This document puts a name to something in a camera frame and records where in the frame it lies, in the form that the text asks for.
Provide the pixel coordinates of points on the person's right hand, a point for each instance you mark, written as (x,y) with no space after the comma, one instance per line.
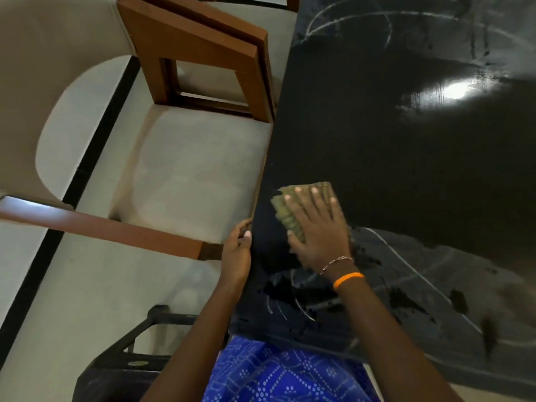
(320,238)

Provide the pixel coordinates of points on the person's left hand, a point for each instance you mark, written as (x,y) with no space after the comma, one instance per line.
(234,259)

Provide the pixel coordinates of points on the person's right middle finger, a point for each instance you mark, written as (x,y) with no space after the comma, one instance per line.
(305,200)

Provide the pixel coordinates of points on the person's right little finger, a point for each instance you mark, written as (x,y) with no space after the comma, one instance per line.
(336,210)

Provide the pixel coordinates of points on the person's left thumb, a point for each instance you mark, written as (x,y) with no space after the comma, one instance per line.
(246,240)

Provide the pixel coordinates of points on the person's right thumb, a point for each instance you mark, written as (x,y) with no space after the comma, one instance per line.
(298,243)

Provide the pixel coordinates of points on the green cleaning cloth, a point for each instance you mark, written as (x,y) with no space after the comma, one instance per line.
(289,213)

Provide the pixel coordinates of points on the person's left forearm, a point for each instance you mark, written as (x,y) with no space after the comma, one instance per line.
(201,343)

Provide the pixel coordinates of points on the person's right forearm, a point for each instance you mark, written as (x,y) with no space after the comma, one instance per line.
(389,343)

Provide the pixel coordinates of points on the orange wristband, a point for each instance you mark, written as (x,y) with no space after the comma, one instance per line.
(348,279)

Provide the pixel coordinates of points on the wooden chair with beige cushion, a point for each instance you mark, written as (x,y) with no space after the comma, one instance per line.
(188,171)
(268,41)

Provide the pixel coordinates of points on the blue patterned garment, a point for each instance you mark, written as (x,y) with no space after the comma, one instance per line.
(284,376)

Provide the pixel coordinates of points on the black plastic stool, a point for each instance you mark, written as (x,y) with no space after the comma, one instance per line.
(125,364)

